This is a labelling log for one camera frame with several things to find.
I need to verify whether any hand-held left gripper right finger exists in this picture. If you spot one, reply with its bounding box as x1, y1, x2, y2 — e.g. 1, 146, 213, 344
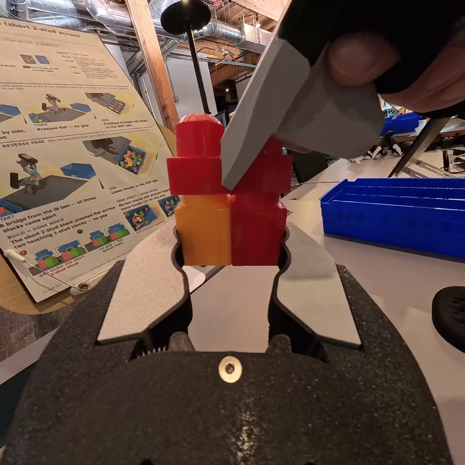
270, 222, 362, 349

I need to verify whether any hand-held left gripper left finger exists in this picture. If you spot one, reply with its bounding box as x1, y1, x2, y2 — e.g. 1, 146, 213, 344
96, 220, 193, 346

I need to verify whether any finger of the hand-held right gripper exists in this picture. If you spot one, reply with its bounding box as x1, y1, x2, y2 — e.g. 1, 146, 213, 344
220, 39, 386, 191
387, 116, 452, 178

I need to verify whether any orange one-stud toy block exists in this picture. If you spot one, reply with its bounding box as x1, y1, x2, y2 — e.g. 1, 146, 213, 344
175, 194, 233, 266

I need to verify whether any red one-stud toy block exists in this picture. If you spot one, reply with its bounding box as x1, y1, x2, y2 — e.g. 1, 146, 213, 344
231, 193, 287, 266

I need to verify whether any red two-stud toy block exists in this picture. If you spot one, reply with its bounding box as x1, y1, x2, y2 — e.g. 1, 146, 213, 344
167, 113, 293, 197

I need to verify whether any person's right hand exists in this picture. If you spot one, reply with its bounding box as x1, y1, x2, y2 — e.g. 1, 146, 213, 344
279, 0, 465, 118

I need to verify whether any blue plastic bin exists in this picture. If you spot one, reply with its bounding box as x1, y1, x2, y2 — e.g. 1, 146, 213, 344
320, 178, 465, 258
381, 113, 424, 137

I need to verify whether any black round lamp on pole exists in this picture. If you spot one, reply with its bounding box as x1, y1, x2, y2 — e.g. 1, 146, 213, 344
161, 0, 212, 115

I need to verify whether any black perforated foam pad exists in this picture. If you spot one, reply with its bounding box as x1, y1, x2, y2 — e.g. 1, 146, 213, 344
432, 286, 465, 354

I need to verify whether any printed instruction poster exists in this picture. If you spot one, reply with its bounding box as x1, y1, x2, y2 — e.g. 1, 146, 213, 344
0, 18, 182, 303

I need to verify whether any silver ventilation duct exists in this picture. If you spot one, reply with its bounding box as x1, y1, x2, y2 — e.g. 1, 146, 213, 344
149, 0, 264, 46

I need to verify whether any wooden post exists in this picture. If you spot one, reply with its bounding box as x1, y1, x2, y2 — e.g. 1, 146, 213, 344
125, 0, 180, 133

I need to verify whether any thin wire tether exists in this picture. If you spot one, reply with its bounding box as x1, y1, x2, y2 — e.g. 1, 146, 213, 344
4, 249, 107, 295

